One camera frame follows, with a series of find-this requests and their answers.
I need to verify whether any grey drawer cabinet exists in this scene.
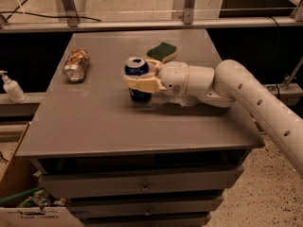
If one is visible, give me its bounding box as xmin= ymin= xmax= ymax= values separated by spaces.
xmin=15 ymin=28 xmax=266 ymax=227

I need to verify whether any white pump bottle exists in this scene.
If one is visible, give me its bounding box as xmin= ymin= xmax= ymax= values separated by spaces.
xmin=0 ymin=70 xmax=26 ymax=103

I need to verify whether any metal window frame rail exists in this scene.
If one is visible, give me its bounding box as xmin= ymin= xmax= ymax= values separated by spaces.
xmin=0 ymin=17 xmax=303 ymax=33

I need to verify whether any top grey drawer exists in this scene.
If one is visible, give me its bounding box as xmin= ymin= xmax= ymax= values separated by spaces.
xmin=39 ymin=166 xmax=243 ymax=199

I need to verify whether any middle grey drawer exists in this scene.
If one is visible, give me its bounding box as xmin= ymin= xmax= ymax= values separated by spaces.
xmin=67 ymin=195 xmax=223 ymax=218

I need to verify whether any gold patterned drink can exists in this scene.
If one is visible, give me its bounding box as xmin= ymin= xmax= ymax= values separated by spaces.
xmin=62 ymin=48 xmax=90 ymax=82

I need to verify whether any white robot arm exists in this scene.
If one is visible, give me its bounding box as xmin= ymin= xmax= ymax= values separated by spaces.
xmin=123 ymin=58 xmax=303 ymax=175

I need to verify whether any grey drawer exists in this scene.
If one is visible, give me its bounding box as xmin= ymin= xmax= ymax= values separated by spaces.
xmin=67 ymin=195 xmax=223 ymax=218
xmin=83 ymin=213 xmax=211 ymax=227
xmin=39 ymin=166 xmax=243 ymax=199

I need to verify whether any cardboard box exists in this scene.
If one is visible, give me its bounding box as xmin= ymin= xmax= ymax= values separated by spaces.
xmin=0 ymin=122 xmax=83 ymax=227

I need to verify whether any green hose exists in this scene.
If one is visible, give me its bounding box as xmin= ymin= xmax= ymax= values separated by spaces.
xmin=0 ymin=185 xmax=45 ymax=205

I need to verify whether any black cable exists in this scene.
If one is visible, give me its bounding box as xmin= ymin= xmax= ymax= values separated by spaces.
xmin=0 ymin=0 xmax=102 ymax=23

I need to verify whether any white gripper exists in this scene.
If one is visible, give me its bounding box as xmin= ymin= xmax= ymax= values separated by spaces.
xmin=123 ymin=59 xmax=189 ymax=96

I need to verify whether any bottom grey drawer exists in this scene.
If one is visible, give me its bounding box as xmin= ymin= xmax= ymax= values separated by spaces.
xmin=83 ymin=213 xmax=211 ymax=227

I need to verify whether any blue pepsi can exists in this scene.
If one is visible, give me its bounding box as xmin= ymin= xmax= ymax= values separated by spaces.
xmin=124 ymin=57 xmax=152 ymax=105

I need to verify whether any green and yellow sponge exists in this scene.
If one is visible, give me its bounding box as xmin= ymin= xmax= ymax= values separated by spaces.
xmin=147 ymin=43 xmax=177 ymax=62

